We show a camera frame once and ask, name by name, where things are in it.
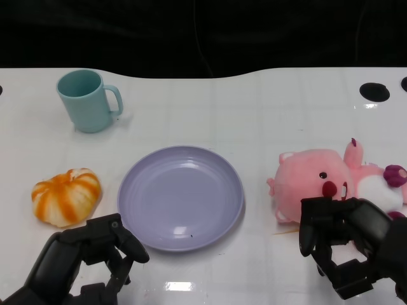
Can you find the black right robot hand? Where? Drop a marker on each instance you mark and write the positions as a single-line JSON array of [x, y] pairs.
[[365, 228]]

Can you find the lilac round plate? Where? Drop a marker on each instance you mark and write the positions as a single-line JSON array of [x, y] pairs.
[[181, 197]]

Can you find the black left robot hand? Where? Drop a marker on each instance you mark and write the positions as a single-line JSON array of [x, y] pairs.
[[63, 257]]

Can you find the orange white striped pumpkin toy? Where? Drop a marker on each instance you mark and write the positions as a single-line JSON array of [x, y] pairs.
[[66, 197]]

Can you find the teal plastic mug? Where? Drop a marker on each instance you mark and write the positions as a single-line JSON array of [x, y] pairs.
[[84, 108]]

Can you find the pink plush pig doll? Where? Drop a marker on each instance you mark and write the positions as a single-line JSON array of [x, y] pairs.
[[302, 178]]

